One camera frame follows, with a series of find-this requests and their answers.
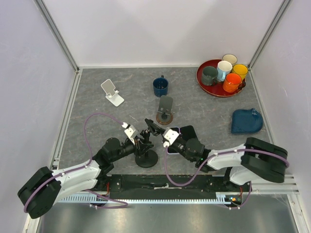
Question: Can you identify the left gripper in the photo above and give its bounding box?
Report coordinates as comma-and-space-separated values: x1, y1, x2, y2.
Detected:
111, 135, 154, 162

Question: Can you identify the phone with lilac case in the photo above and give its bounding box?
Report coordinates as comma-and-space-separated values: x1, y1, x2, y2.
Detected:
167, 127, 180, 154

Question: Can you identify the black round base stand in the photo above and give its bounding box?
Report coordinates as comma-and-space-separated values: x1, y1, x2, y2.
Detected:
134, 118, 164, 168

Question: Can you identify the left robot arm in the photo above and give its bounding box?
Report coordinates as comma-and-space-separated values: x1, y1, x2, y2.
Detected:
17, 136, 158, 219

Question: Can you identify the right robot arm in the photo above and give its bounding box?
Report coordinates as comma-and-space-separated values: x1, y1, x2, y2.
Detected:
163, 136, 289, 191

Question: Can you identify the round wooden base stand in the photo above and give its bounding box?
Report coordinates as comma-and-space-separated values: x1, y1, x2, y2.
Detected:
155, 95, 174, 125

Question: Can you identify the white folding phone stand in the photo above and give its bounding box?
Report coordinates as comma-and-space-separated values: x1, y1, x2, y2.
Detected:
101, 79, 124, 107

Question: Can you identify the black base bar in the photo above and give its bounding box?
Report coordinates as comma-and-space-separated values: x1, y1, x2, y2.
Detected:
93, 174, 249, 200

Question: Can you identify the dark blue mug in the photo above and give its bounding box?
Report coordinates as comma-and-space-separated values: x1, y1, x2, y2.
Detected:
153, 75, 169, 97

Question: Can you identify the red round tray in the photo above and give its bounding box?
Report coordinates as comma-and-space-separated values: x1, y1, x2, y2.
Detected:
196, 59, 246, 98

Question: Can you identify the blue leaf-shaped dish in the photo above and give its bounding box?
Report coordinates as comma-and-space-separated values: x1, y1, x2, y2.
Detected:
231, 108, 263, 134

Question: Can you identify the grey mug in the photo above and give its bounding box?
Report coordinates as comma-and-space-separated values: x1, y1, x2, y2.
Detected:
201, 66, 218, 86

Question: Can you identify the orange mug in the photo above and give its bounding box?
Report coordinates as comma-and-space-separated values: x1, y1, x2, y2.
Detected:
223, 73, 246, 93

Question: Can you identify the light blue mug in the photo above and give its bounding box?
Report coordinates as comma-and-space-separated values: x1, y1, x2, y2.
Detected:
217, 61, 232, 82

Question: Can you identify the yellow mug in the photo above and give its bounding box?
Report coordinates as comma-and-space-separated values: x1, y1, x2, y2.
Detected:
231, 64, 248, 80

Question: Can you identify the cream mug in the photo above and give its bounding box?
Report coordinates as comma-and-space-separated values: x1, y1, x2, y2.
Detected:
222, 54, 238, 66

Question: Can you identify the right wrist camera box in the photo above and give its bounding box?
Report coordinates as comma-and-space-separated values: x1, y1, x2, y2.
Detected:
162, 128, 180, 148

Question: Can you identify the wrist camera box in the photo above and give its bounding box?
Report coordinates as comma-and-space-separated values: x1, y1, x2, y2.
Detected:
121, 122, 138, 145
162, 128, 180, 148

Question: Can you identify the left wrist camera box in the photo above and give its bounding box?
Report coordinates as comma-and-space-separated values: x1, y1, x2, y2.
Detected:
121, 122, 138, 145

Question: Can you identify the slotted cable duct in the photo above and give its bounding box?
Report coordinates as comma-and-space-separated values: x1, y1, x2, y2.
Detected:
59, 192, 241, 205

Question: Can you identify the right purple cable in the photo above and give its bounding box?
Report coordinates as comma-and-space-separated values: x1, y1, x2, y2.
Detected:
164, 143, 290, 211

